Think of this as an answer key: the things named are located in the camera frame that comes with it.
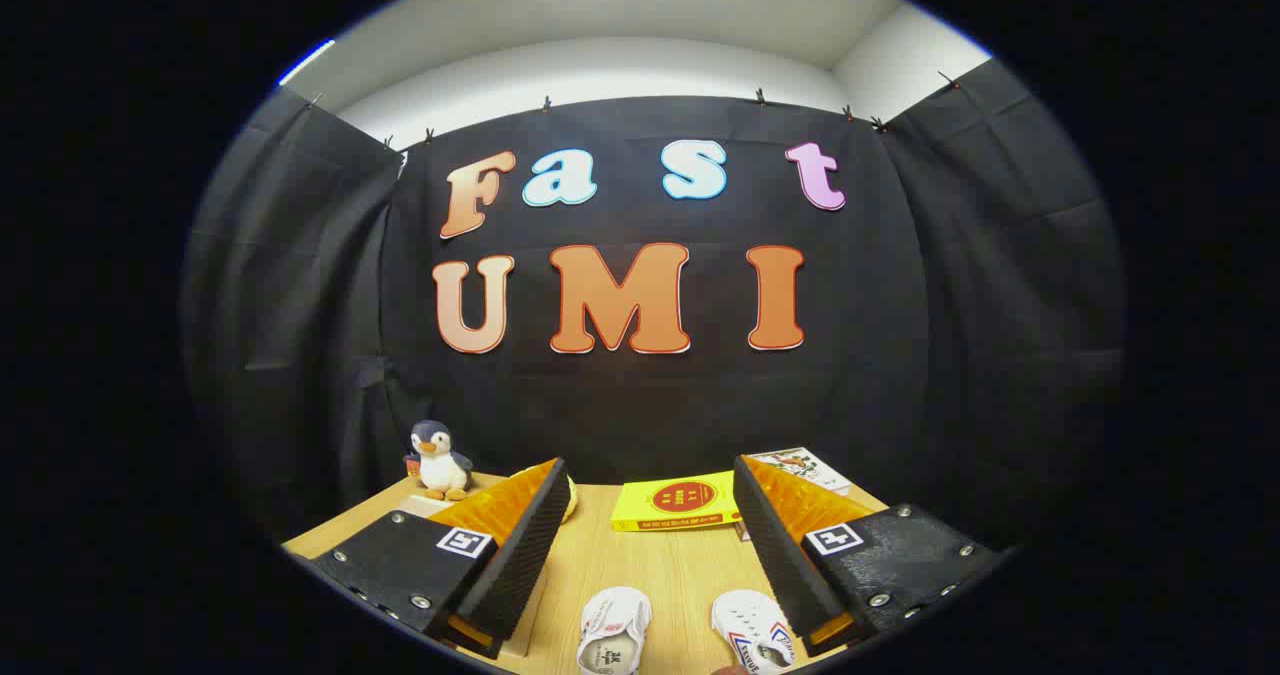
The white illustrated book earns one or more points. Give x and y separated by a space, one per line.
805 467

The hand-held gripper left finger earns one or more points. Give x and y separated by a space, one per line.
520 565

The cream fabric storage box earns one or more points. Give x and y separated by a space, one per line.
424 504

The yellow round plush cushion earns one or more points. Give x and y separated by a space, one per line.
568 500

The white striped canvas shoe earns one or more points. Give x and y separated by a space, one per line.
612 623
750 625

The yellow book with red circle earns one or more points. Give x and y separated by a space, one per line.
672 503

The penguin plush toy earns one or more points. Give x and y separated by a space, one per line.
440 465

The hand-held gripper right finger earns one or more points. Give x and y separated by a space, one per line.
775 555

